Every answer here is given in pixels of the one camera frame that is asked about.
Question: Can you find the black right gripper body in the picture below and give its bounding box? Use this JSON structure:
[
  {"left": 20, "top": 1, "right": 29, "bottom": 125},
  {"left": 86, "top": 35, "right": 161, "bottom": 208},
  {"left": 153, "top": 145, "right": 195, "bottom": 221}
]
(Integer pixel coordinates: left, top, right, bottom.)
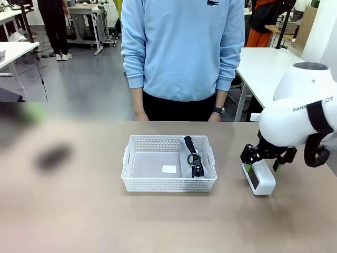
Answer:
[{"left": 256, "top": 131, "right": 290, "bottom": 159}]

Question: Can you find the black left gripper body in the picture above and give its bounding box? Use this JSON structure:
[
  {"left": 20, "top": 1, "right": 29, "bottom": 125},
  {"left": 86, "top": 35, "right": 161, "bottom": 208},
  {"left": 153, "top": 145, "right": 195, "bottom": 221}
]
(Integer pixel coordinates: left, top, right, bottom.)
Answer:
[{"left": 0, "top": 101, "right": 80, "bottom": 176}]

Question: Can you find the white digital clock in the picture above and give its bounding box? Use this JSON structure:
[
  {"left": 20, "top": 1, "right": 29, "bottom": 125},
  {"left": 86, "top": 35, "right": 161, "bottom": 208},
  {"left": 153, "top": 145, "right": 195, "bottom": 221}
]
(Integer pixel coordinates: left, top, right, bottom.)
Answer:
[{"left": 242, "top": 160, "right": 276, "bottom": 197}]

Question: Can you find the person's left forearm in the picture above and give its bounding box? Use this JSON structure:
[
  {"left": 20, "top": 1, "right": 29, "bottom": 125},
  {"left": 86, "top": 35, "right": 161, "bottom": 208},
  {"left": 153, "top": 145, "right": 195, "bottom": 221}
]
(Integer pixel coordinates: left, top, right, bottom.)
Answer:
[{"left": 212, "top": 89, "right": 227, "bottom": 109}]

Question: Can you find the person's right forearm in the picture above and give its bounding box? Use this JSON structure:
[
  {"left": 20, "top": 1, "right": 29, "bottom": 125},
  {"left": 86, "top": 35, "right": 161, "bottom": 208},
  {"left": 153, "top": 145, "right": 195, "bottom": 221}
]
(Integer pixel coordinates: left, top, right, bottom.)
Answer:
[{"left": 130, "top": 86, "right": 147, "bottom": 114}]

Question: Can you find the white perforated plastic basket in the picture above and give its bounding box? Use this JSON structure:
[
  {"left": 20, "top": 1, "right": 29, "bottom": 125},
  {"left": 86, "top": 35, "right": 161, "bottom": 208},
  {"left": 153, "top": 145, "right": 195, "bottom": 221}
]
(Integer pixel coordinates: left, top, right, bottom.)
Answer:
[{"left": 121, "top": 134, "right": 219, "bottom": 193}]

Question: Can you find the person's right hand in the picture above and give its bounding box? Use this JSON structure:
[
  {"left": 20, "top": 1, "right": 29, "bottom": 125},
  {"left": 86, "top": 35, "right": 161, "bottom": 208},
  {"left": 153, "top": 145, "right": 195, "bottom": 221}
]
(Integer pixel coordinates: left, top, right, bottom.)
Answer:
[{"left": 134, "top": 111, "right": 150, "bottom": 122}]

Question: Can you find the large white table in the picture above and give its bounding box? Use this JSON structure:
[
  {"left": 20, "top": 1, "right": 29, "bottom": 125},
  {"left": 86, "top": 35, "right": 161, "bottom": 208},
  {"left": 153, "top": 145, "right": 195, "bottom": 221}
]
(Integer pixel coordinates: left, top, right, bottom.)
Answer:
[{"left": 233, "top": 47, "right": 308, "bottom": 122}]

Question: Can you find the small white table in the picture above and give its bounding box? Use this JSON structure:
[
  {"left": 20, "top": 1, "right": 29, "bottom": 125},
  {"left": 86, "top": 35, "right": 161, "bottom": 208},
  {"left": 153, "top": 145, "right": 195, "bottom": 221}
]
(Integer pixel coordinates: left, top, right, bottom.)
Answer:
[{"left": 0, "top": 41, "right": 41, "bottom": 102}]

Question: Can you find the wooden table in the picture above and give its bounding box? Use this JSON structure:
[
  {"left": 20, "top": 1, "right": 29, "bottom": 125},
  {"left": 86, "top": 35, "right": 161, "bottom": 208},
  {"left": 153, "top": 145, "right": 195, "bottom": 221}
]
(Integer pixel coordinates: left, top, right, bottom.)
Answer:
[{"left": 264, "top": 24, "right": 301, "bottom": 43}]

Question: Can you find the black vertical pole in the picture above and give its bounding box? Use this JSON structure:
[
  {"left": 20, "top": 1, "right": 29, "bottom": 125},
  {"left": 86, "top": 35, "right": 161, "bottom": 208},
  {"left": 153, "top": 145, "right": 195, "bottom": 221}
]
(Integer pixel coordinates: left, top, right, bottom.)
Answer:
[{"left": 274, "top": 0, "right": 292, "bottom": 50}]

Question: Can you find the white crumpled bag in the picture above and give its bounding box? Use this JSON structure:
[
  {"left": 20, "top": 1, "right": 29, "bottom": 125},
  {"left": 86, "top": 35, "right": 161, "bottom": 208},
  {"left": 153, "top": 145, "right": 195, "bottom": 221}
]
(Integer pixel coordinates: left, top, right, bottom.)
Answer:
[{"left": 8, "top": 32, "right": 27, "bottom": 43}]

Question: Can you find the person in blue sweatshirt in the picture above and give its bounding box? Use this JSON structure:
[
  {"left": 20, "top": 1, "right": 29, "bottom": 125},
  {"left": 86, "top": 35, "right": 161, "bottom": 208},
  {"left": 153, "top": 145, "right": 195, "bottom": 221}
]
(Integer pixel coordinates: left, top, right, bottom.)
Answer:
[{"left": 120, "top": 0, "right": 245, "bottom": 122}]

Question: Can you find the person in orange trousers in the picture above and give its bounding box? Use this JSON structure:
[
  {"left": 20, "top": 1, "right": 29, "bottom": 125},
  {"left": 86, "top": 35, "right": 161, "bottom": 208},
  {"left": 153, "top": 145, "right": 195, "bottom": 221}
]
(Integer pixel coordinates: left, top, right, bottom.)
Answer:
[{"left": 246, "top": 0, "right": 284, "bottom": 48}]

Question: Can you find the person in black clothes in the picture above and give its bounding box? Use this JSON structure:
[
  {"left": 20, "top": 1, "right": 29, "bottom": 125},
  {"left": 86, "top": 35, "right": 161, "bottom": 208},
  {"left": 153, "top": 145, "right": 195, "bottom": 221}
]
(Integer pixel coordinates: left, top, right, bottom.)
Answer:
[{"left": 36, "top": 0, "right": 73, "bottom": 62}]

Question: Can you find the brown wooden panel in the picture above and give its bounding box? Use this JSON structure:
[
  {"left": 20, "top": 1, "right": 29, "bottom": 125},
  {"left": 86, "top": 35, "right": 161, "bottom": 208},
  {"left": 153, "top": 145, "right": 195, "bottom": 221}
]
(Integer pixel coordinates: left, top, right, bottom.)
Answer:
[{"left": 295, "top": 5, "right": 319, "bottom": 40}]

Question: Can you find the grey metal workbench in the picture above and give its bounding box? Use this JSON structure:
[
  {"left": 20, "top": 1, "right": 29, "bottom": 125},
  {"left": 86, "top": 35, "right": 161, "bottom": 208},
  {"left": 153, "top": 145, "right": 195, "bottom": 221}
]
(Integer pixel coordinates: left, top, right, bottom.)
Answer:
[{"left": 66, "top": 2, "right": 111, "bottom": 56}]

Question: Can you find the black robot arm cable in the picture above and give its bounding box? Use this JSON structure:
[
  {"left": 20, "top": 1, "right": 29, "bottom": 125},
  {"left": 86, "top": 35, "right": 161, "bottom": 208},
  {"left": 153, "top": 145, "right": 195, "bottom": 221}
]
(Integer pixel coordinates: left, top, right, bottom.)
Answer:
[{"left": 303, "top": 133, "right": 331, "bottom": 168}]

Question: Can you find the black wristwatch with strap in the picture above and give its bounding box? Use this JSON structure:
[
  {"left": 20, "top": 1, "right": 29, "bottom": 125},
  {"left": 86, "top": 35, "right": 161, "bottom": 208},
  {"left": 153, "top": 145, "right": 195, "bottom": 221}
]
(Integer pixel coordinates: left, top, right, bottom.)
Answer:
[{"left": 183, "top": 135, "right": 205, "bottom": 179}]

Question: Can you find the black floor cable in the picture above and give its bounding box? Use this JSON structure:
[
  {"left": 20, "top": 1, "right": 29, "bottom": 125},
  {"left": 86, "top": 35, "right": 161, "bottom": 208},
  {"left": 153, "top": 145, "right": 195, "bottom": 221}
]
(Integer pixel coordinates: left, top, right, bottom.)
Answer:
[{"left": 33, "top": 50, "right": 49, "bottom": 103}]

